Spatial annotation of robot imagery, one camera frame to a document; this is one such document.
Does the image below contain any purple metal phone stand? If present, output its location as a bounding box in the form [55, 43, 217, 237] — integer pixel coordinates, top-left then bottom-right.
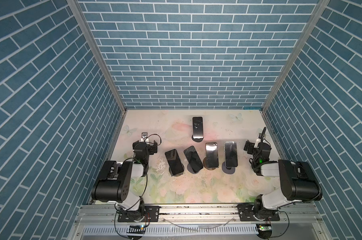
[222, 162, 236, 175]

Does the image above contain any wooden base phone stand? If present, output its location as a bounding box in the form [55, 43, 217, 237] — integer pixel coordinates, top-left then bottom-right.
[205, 164, 219, 171]

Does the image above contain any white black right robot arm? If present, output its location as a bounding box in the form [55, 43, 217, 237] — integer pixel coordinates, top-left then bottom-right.
[244, 139, 323, 219]

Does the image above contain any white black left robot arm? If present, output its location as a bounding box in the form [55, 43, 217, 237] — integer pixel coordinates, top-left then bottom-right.
[91, 139, 159, 216]

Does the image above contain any black stand far left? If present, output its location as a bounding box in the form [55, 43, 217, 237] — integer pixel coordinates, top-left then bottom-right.
[169, 167, 184, 177]

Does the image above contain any black back phone stand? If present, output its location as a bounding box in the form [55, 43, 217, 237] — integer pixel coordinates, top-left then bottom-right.
[192, 135, 204, 143]

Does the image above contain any right controller board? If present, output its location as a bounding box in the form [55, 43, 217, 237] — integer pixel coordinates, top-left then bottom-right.
[258, 224, 273, 232]

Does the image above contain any controller board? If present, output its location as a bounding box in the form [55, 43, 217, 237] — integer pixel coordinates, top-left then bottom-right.
[127, 225, 147, 235]
[258, 224, 273, 232]

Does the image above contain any left controller board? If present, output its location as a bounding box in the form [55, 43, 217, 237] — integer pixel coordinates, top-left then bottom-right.
[127, 225, 147, 235]

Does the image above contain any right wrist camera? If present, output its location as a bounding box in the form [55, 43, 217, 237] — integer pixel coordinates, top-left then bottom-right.
[254, 133, 264, 149]

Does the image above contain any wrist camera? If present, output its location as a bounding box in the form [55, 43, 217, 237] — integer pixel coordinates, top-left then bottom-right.
[141, 132, 148, 142]
[254, 133, 264, 149]

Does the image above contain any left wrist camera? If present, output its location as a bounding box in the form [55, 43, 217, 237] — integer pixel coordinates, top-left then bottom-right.
[141, 132, 148, 142]

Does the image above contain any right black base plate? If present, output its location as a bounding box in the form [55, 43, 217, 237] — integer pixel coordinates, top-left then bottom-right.
[237, 203, 280, 222]

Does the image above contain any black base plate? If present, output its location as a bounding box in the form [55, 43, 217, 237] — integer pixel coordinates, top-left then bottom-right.
[117, 205, 160, 223]
[237, 203, 280, 222]

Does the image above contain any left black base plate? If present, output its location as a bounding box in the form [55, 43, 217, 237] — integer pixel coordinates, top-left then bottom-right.
[117, 205, 160, 223]

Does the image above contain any aluminium mounting rail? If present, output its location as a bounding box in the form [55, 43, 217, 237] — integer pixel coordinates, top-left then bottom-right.
[75, 203, 323, 225]

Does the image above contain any white slotted cable duct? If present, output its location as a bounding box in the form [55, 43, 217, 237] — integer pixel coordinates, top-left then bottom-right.
[83, 224, 259, 237]

